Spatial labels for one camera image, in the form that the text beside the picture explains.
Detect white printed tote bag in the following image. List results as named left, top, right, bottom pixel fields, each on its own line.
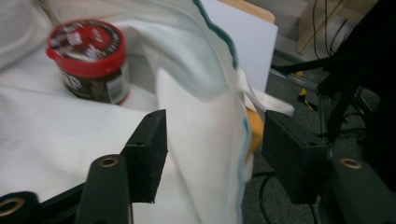
left=0, top=0, right=296, bottom=224

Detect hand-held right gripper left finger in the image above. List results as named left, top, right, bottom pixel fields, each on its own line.
left=120, top=108, right=169, bottom=204

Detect black curtain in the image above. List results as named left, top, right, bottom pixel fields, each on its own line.
left=328, top=0, right=396, bottom=190

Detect yellow black floor tape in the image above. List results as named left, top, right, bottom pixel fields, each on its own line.
left=294, top=70, right=319, bottom=112

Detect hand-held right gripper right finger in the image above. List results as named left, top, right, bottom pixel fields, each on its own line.
left=261, top=110, right=331, bottom=205

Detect black hanging desk cables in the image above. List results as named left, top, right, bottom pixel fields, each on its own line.
left=311, top=0, right=350, bottom=61

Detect white flat board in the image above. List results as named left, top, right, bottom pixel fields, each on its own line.
left=199, top=0, right=279, bottom=93

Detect light wooden desk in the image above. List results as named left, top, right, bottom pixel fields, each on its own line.
left=295, top=0, right=381, bottom=56

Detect black metal stand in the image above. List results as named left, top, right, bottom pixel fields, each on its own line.
left=270, top=55, right=370, bottom=145

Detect red lidded dark jar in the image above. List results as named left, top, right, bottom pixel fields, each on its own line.
left=45, top=19, right=132, bottom=105

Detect wooden table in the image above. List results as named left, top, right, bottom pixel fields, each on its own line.
left=218, top=0, right=276, bottom=24

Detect aluminium floor rail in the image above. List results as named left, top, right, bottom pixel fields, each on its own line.
left=268, top=68, right=332, bottom=138

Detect black cable loop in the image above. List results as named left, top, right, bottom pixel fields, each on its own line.
left=257, top=172, right=319, bottom=224

